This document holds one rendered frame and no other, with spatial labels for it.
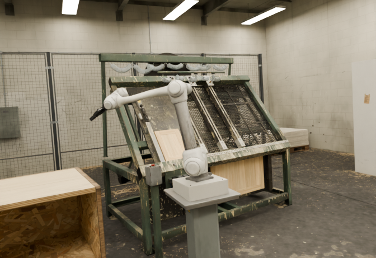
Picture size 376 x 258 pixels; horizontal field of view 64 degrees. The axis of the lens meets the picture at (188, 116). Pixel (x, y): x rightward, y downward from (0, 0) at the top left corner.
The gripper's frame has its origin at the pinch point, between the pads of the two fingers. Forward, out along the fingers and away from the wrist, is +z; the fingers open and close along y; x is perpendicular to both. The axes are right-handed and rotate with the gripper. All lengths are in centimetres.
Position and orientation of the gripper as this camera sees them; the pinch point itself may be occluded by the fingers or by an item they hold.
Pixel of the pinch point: (93, 117)
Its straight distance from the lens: 282.4
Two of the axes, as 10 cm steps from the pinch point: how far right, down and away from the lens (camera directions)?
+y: -3.2, 0.9, -9.4
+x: 5.6, 8.2, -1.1
